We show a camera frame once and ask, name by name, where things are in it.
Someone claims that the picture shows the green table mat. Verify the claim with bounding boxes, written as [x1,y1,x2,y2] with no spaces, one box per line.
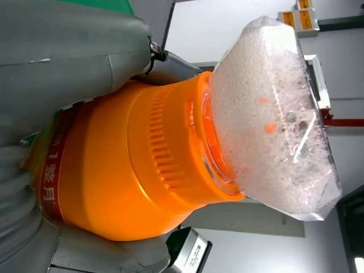
[57,0,134,16]

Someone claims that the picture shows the orange bottle with cap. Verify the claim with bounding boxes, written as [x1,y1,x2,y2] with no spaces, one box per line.
[21,15,343,242]

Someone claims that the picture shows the dark panel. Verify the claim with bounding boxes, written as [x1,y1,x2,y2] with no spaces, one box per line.
[336,184,364,273]

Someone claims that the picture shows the white metal frame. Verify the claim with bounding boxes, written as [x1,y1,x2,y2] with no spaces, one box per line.
[304,54,332,119]

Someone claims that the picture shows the yellow labelled white box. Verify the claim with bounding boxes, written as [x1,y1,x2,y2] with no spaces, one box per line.
[295,0,313,11]
[295,7,319,39]
[278,10,297,30]

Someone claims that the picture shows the red bar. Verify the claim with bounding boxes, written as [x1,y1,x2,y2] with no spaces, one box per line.
[321,109,364,128]

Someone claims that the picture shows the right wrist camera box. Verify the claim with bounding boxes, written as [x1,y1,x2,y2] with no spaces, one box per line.
[165,226,213,273]

